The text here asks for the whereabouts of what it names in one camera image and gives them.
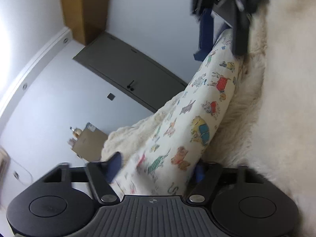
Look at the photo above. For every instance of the cream fluffy blanket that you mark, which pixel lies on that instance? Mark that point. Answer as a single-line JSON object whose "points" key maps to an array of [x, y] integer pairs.
{"points": [[269, 124]]}

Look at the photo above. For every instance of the white air conditioner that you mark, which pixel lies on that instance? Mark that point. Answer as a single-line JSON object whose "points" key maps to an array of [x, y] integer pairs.
{"points": [[4, 162]]}

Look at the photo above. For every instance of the cartoon print cream garment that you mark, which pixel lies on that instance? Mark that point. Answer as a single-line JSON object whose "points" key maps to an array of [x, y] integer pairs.
{"points": [[166, 163]]}

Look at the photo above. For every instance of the grey door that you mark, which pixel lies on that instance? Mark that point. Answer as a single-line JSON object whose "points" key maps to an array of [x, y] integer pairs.
{"points": [[130, 71]]}

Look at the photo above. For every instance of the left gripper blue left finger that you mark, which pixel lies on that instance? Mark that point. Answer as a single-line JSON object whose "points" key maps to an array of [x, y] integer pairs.
{"points": [[100, 175]]}

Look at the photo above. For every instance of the jar on refrigerator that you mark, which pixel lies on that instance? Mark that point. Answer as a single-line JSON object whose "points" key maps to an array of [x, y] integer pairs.
{"points": [[76, 132]]}

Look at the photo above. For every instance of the wooden yellow wardrobe top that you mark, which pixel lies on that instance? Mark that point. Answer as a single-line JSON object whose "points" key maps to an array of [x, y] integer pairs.
{"points": [[85, 18]]}

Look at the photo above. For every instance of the black wall switch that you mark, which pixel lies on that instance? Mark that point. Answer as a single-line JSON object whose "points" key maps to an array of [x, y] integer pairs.
{"points": [[111, 96]]}

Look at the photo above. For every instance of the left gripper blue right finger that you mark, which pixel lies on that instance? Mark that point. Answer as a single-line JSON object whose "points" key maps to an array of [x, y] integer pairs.
{"points": [[206, 178]]}

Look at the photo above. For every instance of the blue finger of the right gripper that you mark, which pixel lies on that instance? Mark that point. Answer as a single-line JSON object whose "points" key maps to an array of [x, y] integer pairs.
{"points": [[241, 28], [206, 35]]}

